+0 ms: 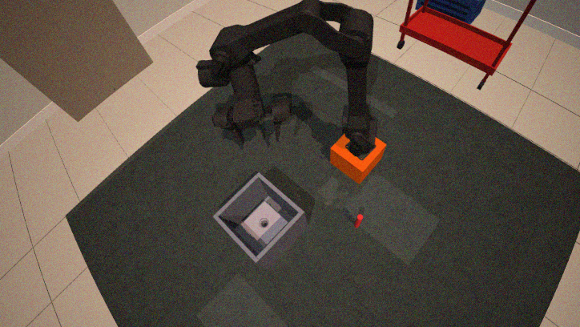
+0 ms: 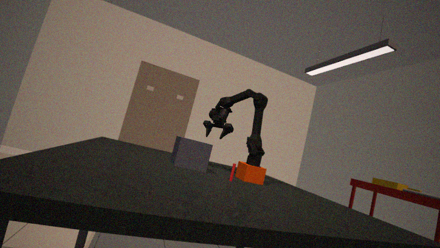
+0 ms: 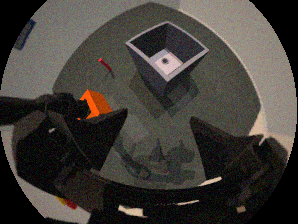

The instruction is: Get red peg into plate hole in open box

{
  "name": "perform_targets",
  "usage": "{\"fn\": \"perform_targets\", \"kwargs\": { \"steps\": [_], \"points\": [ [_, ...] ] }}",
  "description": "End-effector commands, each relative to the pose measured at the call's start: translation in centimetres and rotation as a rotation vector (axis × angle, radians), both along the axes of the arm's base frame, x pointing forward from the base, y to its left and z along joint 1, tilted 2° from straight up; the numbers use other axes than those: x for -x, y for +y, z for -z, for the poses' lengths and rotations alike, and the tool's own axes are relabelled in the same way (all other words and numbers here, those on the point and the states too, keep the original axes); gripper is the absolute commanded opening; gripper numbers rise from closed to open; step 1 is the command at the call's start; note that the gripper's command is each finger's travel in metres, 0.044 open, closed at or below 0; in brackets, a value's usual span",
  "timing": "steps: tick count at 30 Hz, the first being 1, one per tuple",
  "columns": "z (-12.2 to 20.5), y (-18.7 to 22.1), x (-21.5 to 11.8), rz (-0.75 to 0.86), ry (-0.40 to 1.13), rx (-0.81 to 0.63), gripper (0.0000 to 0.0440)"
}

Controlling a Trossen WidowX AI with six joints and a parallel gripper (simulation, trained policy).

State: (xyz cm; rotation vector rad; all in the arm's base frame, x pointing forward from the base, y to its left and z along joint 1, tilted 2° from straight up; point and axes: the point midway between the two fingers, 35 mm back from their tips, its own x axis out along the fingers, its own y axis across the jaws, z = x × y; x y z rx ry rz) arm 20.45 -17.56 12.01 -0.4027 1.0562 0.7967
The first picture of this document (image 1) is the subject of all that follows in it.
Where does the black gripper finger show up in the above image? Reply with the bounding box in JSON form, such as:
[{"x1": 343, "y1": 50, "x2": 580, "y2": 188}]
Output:
[
  {"x1": 220, "y1": 120, "x2": 244, "y2": 145},
  {"x1": 273, "y1": 117, "x2": 286, "y2": 141}
]

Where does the red peg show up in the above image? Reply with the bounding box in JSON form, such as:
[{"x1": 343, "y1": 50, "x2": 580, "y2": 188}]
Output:
[{"x1": 354, "y1": 215, "x2": 363, "y2": 228}]

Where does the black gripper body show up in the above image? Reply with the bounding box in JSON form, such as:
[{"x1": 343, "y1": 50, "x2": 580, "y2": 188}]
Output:
[{"x1": 212, "y1": 82, "x2": 292, "y2": 127}]

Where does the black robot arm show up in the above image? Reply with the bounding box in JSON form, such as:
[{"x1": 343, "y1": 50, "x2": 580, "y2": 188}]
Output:
[{"x1": 196, "y1": 0, "x2": 377, "y2": 160}]

